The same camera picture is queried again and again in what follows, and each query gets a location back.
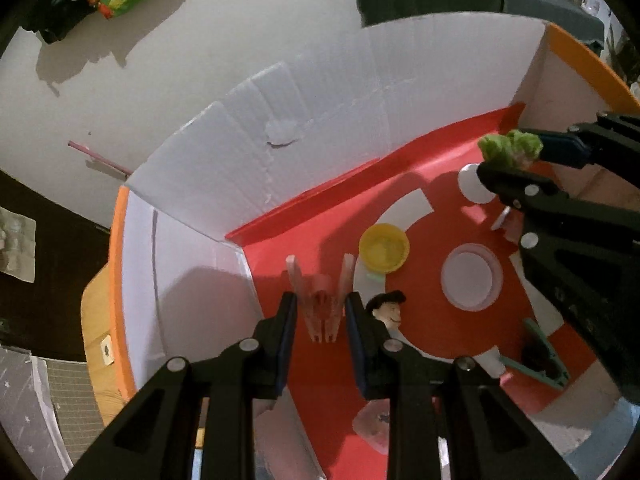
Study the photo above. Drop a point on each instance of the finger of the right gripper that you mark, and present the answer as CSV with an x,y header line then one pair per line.
x,y
540,194
612,142

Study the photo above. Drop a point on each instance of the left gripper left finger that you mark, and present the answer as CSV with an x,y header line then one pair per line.
x,y
259,364

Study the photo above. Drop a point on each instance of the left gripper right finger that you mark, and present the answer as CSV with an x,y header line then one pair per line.
x,y
379,360

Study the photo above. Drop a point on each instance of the black-haired boy figurine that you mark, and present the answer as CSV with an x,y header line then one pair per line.
x,y
385,307

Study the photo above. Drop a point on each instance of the pink clothes peg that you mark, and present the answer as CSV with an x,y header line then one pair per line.
x,y
321,300

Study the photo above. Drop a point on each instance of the white round lid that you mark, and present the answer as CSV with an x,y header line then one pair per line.
x,y
471,277

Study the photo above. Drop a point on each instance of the yellow bottle cap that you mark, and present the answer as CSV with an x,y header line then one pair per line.
x,y
383,248

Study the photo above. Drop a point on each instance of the teal clothes peg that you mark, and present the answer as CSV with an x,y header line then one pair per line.
x,y
539,359

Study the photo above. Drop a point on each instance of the small tag on table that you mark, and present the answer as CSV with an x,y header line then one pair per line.
x,y
107,352

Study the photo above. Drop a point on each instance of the wooden table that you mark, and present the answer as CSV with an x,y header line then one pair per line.
x,y
96,335

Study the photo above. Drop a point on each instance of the orange cardboard box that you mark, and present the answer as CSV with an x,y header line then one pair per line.
x,y
378,127

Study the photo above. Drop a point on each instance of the light blue fluffy mat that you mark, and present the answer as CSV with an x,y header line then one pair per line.
x,y
609,437

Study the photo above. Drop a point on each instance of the black hanging bag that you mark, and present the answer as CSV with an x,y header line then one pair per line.
x,y
54,19

